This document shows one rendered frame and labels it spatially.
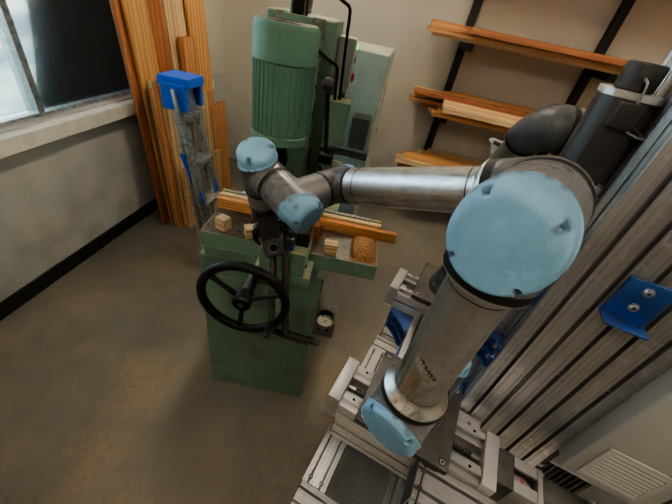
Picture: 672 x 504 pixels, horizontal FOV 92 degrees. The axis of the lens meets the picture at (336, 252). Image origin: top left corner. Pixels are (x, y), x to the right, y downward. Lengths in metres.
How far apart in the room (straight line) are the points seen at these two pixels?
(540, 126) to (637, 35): 2.69
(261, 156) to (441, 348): 0.44
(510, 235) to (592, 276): 0.42
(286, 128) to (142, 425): 1.38
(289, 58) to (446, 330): 0.76
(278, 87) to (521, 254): 0.78
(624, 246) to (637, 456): 0.48
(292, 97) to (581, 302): 0.83
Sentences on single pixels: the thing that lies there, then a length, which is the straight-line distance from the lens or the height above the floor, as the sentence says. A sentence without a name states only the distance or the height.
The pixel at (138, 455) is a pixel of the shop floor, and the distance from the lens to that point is 1.74.
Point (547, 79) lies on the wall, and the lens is 3.48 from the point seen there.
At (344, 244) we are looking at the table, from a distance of 1.15.
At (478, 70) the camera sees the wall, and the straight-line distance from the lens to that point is 3.34.
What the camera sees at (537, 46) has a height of 1.56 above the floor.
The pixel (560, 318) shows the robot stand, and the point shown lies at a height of 1.14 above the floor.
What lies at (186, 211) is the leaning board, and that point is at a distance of 2.72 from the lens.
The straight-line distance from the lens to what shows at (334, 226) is 1.19.
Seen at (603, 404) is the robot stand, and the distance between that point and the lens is 0.98.
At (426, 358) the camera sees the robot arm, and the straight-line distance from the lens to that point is 0.51.
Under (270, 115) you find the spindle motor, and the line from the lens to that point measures 1.00.
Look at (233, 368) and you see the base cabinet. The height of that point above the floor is 0.14.
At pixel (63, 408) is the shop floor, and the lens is 1.95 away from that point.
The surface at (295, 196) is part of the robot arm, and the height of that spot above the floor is 1.28.
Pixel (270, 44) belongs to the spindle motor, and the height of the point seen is 1.46.
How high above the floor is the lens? 1.56
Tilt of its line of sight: 37 degrees down
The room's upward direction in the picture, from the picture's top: 12 degrees clockwise
